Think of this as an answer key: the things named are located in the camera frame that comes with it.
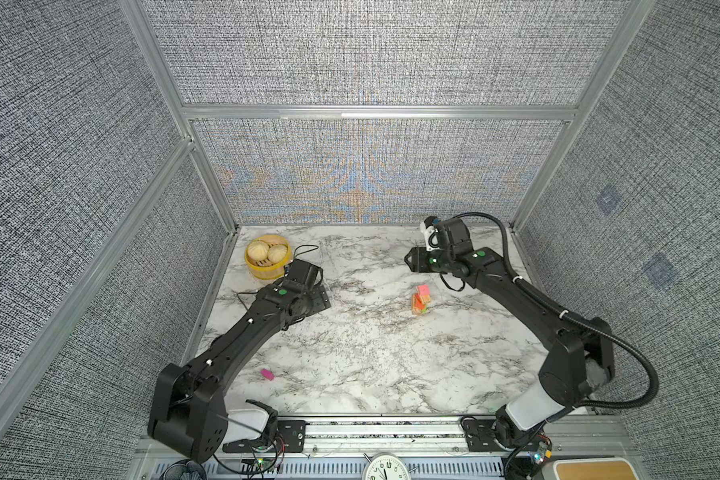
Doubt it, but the black fan grille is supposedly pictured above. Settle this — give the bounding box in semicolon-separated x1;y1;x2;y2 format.
159;459;208;480

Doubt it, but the right steamed bun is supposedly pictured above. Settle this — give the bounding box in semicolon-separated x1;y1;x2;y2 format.
267;244;289;264

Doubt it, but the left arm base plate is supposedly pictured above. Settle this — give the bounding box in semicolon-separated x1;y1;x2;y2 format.
221;420;307;453

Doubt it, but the steamed bun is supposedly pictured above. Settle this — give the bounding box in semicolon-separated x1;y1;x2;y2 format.
267;244;289;264
246;240;270;263

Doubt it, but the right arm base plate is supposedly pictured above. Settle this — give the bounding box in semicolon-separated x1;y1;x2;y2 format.
459;416;551;452

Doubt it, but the yellow rimmed bamboo steamer basket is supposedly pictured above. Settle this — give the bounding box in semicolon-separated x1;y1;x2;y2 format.
244;234;293;280

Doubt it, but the left steamed bun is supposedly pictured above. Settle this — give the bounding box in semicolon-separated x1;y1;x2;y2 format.
246;240;270;263

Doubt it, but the wood topped white box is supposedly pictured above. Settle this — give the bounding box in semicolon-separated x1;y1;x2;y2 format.
538;457;639;480

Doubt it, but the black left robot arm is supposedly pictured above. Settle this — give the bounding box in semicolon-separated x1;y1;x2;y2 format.
147;281;330;463

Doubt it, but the white analog clock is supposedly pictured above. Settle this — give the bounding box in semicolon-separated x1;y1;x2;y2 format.
362;453;412;480

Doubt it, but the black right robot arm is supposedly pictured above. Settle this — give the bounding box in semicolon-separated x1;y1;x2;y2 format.
404;247;615;449

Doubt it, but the black corrugated cable conduit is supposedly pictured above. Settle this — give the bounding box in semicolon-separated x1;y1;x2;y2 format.
440;211;660;412

